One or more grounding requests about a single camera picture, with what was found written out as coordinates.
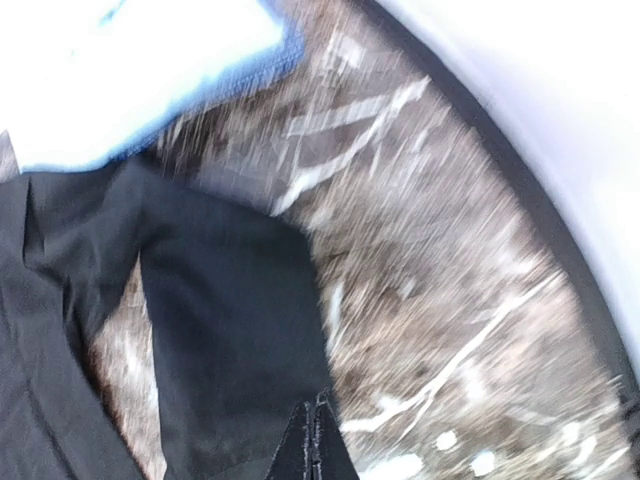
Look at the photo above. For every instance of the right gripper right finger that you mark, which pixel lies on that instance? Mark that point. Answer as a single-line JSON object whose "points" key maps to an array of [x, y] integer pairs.
{"points": [[330, 457]]}

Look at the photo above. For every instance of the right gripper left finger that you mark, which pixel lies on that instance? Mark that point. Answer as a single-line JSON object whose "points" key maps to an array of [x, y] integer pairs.
{"points": [[292, 460]]}

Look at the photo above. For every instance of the black long sleeve shirt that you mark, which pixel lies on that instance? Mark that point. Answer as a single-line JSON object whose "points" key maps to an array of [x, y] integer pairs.
{"points": [[234, 305]]}

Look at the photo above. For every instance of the light blue folded shirt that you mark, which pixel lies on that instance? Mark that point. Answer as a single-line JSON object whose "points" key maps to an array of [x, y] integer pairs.
{"points": [[87, 82]]}

